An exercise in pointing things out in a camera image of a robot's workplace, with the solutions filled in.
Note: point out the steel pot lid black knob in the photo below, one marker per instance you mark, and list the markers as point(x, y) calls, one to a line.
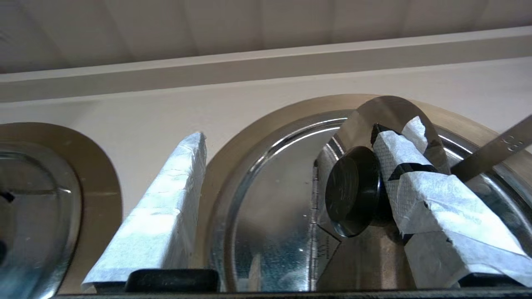
point(41, 207)
point(270, 216)

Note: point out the steel ladle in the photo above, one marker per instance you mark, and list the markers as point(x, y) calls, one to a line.
point(498, 147)

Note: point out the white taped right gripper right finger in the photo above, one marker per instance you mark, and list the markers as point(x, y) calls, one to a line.
point(453, 224)

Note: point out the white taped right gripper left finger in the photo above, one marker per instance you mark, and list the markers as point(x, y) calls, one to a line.
point(162, 216)

